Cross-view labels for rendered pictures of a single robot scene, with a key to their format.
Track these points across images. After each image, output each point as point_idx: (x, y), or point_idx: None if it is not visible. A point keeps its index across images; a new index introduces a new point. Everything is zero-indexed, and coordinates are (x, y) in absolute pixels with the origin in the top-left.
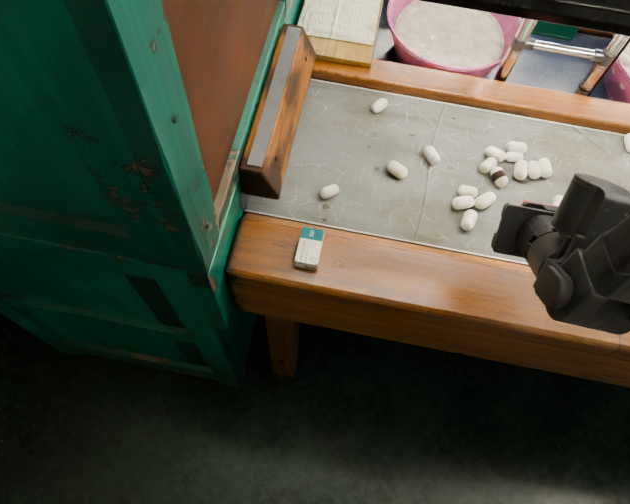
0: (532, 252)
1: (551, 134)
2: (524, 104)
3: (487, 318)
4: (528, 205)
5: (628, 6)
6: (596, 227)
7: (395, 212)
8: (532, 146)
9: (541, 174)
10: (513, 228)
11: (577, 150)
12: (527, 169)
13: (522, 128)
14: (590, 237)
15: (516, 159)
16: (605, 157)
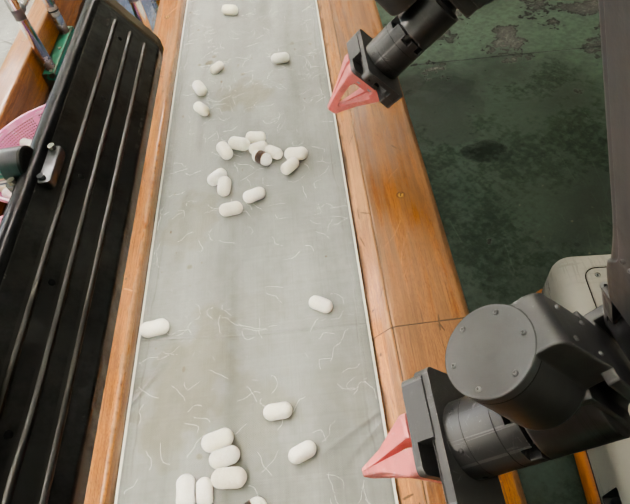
0: (568, 451)
1: (148, 437)
2: (100, 491)
3: (518, 493)
4: (425, 468)
5: (67, 340)
6: (594, 351)
7: None
8: (175, 464)
9: (230, 443)
10: (476, 488)
11: (173, 395)
12: (228, 467)
13: (141, 486)
14: (606, 359)
15: (210, 488)
16: (180, 357)
